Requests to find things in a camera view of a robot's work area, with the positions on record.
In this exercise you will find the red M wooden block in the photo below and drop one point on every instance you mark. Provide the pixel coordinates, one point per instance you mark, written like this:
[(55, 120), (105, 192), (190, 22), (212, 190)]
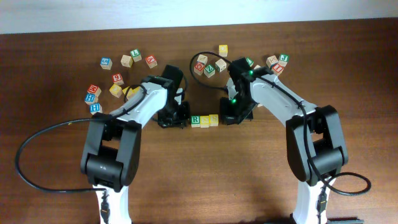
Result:
[(94, 89)]

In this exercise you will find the red Q wooden block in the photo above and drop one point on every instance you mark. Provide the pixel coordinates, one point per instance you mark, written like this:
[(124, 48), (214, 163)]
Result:
[(199, 68)]

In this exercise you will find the green V wooden block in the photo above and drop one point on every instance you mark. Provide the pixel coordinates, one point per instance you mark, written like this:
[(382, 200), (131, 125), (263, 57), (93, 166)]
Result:
[(250, 61)]

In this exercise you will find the yellow S wooden block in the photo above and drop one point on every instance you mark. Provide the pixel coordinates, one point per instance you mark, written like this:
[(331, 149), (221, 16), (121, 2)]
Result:
[(204, 121)]

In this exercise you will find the blue 5 wooden block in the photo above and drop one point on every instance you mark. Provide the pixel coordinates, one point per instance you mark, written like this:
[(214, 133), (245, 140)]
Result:
[(106, 63)]

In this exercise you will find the green Z wooden block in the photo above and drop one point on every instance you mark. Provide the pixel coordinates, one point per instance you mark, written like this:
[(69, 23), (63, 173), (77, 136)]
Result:
[(209, 71)]

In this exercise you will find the plain block blue side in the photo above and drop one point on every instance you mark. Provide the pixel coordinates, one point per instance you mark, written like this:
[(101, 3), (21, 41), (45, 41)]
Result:
[(271, 61)]

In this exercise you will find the plain wooden block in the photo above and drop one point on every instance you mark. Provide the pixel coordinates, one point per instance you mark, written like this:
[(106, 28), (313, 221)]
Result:
[(126, 61)]

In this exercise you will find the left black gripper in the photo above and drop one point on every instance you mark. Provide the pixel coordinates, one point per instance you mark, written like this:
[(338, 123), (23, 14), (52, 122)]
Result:
[(165, 123)]

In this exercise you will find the red I wooden block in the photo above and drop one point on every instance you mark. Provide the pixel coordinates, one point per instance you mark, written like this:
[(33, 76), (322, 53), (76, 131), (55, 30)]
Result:
[(277, 69)]

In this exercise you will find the green J side block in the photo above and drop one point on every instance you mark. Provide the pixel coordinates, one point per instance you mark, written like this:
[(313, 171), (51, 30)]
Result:
[(220, 65)]

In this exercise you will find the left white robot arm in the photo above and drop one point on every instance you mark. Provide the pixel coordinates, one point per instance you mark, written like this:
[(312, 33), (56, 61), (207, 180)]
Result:
[(111, 152)]

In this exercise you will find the green L wooden block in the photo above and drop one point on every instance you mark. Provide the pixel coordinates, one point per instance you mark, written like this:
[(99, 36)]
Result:
[(136, 55)]

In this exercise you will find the plain block behind Q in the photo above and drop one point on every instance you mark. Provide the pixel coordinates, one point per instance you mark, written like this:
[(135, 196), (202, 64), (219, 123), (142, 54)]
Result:
[(202, 59)]

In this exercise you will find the blue h block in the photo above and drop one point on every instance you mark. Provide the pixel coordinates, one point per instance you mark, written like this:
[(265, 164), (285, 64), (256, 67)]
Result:
[(91, 99), (95, 108)]

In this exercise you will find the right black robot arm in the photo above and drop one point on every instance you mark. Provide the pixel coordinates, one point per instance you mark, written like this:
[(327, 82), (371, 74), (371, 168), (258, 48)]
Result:
[(316, 149)]

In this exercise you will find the green J top block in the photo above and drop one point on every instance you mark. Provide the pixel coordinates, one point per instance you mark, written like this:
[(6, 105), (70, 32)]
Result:
[(283, 59)]

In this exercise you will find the red 6 wooden block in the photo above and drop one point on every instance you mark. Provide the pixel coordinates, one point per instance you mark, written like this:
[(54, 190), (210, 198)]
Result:
[(117, 79)]

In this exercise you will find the green R wooden block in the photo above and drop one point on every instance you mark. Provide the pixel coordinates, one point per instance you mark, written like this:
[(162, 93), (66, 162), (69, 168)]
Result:
[(195, 121)]

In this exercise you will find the red 7 wooden block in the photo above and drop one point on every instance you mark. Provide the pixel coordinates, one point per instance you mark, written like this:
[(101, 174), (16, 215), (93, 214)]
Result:
[(151, 61)]

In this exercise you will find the blue H block front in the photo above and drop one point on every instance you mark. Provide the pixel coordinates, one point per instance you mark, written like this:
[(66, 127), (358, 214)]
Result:
[(95, 108)]

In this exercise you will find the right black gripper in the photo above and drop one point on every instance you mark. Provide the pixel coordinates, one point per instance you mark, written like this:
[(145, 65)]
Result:
[(229, 116)]

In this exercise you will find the yellow G wooden block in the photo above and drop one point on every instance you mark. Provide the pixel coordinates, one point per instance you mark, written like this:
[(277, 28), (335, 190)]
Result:
[(128, 92)]

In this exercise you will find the yellow far wooden block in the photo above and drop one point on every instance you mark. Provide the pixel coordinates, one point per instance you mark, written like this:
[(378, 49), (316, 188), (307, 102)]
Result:
[(223, 50)]

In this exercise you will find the blue H block rear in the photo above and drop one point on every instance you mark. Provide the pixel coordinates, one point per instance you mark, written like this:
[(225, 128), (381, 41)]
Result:
[(91, 99)]

